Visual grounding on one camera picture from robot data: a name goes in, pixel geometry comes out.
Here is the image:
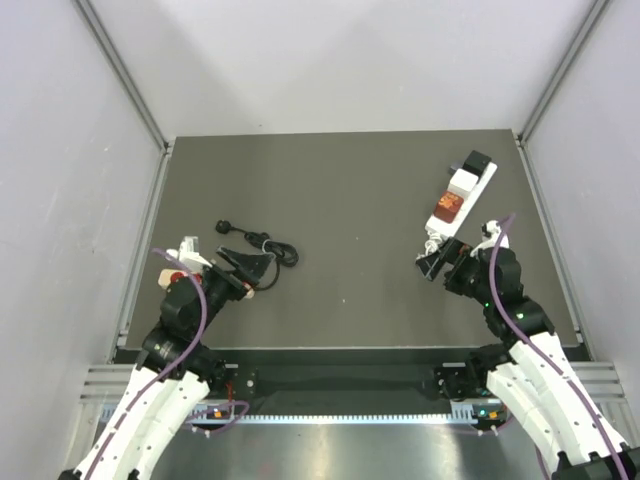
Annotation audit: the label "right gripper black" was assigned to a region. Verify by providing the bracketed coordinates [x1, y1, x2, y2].
[416, 236, 495, 306]

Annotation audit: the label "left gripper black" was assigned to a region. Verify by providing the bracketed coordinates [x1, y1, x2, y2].
[192, 245, 275, 335]

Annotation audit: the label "red cube plug adapter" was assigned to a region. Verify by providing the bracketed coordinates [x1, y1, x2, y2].
[433, 191, 464, 224]

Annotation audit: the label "white power strip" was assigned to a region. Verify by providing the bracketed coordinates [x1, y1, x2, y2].
[424, 161, 498, 256]

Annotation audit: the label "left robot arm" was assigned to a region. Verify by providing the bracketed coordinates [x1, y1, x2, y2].
[60, 237, 276, 479]

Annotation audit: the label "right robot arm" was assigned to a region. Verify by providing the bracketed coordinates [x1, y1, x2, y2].
[415, 239, 639, 479]

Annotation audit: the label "white cube plug adapter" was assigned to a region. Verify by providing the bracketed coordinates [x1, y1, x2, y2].
[447, 168, 479, 200]

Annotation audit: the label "grey plug beside strip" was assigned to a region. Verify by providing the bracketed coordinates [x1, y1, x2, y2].
[448, 163, 462, 175]

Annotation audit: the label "black plug adapter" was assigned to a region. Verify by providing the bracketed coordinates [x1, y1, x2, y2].
[462, 150, 492, 177]

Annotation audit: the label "wooden power strip red sockets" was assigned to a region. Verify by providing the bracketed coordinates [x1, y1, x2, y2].
[157, 269, 202, 290]

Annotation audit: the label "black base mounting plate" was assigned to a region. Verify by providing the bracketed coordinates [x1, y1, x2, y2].
[222, 363, 492, 401]

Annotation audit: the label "black power cable with plug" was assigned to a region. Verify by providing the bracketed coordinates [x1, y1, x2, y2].
[215, 219, 300, 292]

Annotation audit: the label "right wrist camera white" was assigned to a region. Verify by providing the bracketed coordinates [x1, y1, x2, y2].
[471, 220, 510, 258]

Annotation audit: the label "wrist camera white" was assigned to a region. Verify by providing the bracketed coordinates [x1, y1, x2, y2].
[166, 236, 213, 274]
[471, 220, 510, 258]

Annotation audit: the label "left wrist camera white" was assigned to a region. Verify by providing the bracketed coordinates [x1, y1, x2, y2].
[166, 236, 213, 274]

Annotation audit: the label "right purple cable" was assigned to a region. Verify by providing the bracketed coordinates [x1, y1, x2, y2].
[487, 213, 634, 480]

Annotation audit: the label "purple cable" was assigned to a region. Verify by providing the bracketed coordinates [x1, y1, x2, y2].
[79, 248, 251, 480]
[487, 213, 634, 480]

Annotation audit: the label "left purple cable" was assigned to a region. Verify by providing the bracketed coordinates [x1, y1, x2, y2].
[79, 248, 251, 480]

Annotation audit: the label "white slotted cable duct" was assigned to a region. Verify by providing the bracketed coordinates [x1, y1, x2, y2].
[99, 399, 506, 425]

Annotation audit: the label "right aluminium frame post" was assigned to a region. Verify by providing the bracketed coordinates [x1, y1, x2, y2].
[513, 0, 613, 362]

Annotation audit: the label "aluminium frame post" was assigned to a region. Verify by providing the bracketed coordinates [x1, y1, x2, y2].
[72, 0, 174, 360]
[513, 0, 613, 362]

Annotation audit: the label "left aluminium frame post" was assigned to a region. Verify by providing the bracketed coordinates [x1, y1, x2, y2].
[72, 0, 174, 360]

